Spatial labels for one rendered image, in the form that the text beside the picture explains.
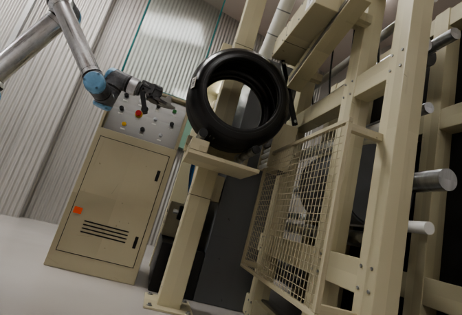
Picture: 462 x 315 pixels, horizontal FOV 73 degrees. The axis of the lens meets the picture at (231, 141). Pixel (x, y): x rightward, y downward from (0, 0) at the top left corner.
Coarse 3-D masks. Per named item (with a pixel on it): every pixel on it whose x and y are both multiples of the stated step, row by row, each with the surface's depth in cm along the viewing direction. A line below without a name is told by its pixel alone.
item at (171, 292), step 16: (256, 0) 218; (256, 16) 216; (240, 32) 210; (256, 32) 213; (224, 80) 201; (224, 96) 198; (224, 112) 196; (208, 176) 186; (192, 192) 182; (208, 192) 184; (192, 208) 180; (192, 224) 179; (176, 240) 175; (192, 240) 177; (176, 256) 173; (192, 256) 175; (176, 272) 172; (160, 288) 174; (176, 288) 170; (160, 304) 167; (176, 304) 169
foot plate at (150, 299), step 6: (144, 294) 180; (150, 294) 181; (156, 294) 185; (144, 300) 168; (150, 300) 171; (156, 300) 174; (144, 306) 159; (150, 306) 161; (156, 306) 163; (162, 306) 166; (186, 306) 178; (168, 312) 161; (174, 312) 161; (180, 312) 164; (186, 312) 165
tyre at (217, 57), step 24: (240, 48) 170; (216, 72) 188; (240, 72) 192; (264, 72) 184; (192, 96) 158; (264, 96) 193; (288, 96) 170; (192, 120) 165; (216, 120) 155; (264, 120) 190; (216, 144) 167; (240, 144) 159
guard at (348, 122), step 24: (288, 144) 168; (336, 144) 120; (264, 168) 197; (288, 168) 160; (312, 168) 133; (336, 192) 108; (264, 216) 172; (336, 216) 106; (288, 240) 134; (312, 240) 114; (240, 264) 183; (264, 264) 150; (312, 264) 109; (312, 288) 105; (312, 312) 99
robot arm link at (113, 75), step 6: (108, 72) 154; (114, 72) 155; (120, 72) 157; (108, 78) 155; (114, 78) 155; (120, 78) 155; (126, 78) 156; (114, 84) 154; (120, 84) 156; (126, 84) 156; (120, 90) 157
